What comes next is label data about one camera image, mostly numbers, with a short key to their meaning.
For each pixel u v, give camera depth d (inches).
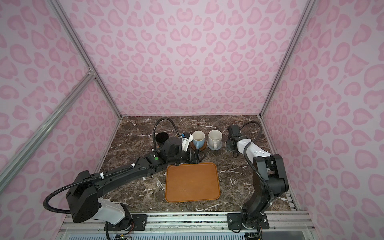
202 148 38.9
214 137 39.6
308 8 27.3
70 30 29.6
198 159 26.2
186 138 27.6
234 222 28.8
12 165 20.4
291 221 29.5
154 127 45.1
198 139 35.9
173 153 23.6
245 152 20.6
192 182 33.8
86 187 16.3
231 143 27.3
